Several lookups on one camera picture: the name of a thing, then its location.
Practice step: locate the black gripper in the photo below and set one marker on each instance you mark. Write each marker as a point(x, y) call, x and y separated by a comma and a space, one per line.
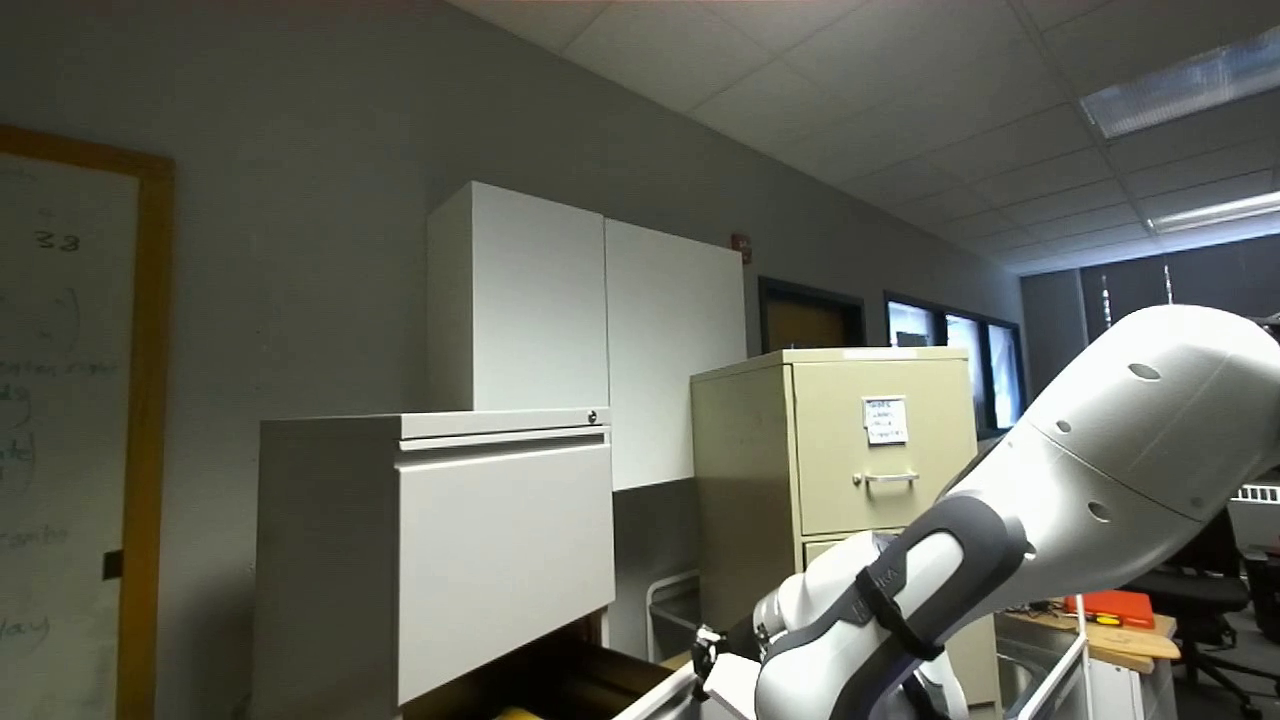
point(705, 655)

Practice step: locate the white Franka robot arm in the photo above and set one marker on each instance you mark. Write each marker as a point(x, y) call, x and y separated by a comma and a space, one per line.
point(1147, 442)

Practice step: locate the white flip-door cabinet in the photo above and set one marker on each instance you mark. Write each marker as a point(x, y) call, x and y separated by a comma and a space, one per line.
point(493, 561)

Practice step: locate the beige metal filing cabinet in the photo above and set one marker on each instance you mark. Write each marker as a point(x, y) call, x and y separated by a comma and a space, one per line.
point(802, 442)

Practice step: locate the white paper note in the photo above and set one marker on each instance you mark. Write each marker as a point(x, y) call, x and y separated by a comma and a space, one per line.
point(886, 423)

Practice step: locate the small dark framed window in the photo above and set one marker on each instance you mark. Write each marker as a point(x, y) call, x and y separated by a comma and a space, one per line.
point(910, 325)

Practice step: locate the tall dark framed window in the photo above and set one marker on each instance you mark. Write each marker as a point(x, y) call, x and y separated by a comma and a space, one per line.
point(964, 365)
point(1007, 374)

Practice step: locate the orange red tool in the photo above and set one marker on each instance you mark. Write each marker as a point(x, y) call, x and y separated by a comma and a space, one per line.
point(1117, 609)

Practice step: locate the wooden work table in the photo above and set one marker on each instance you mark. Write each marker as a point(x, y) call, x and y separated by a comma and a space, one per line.
point(1134, 640)

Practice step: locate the black office chair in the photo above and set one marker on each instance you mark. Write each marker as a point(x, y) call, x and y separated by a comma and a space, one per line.
point(1207, 574)

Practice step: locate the wood framed whiteboard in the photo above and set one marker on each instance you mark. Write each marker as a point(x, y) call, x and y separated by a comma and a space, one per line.
point(158, 403)

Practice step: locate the narrow ceiling light strip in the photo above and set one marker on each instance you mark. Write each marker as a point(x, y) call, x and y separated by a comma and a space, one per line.
point(1213, 208)

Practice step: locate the large ceiling light panel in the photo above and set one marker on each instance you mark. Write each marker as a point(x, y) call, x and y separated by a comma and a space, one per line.
point(1182, 82)

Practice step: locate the dark doorway frame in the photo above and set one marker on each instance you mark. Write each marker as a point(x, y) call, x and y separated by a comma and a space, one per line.
point(804, 321)

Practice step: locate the white metal frame stand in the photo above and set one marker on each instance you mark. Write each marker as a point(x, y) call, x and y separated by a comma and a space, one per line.
point(1076, 640)

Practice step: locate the tall white wall cabinet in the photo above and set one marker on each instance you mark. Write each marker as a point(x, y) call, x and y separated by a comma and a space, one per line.
point(561, 306)

